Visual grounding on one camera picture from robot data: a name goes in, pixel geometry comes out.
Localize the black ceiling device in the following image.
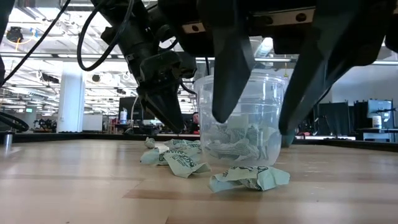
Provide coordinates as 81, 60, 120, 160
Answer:
6, 26, 24, 44

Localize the white building pillar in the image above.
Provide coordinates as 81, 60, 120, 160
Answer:
57, 61, 87, 134

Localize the person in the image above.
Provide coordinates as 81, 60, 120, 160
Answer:
190, 111, 201, 134

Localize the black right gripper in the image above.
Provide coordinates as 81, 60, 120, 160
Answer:
158, 0, 388, 136

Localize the long ceiling light bar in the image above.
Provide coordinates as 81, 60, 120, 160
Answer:
0, 52, 398, 66

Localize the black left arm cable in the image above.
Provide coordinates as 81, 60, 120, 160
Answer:
76, 0, 136, 72
0, 0, 72, 85

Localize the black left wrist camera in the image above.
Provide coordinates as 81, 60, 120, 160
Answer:
174, 51, 198, 80

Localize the black partition panel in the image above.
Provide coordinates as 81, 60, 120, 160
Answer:
317, 101, 351, 136

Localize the black screen panel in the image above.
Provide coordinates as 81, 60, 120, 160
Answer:
119, 96, 156, 125

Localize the white board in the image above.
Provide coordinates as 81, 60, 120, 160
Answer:
82, 114, 104, 132

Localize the silver metal post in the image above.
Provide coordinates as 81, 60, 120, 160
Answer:
2, 131, 14, 151

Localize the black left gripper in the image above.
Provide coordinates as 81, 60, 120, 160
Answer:
136, 50, 186, 134

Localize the clear plastic round container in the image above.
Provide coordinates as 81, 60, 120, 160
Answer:
193, 72, 287, 167

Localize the black curved cable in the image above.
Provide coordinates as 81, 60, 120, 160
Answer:
0, 111, 30, 133

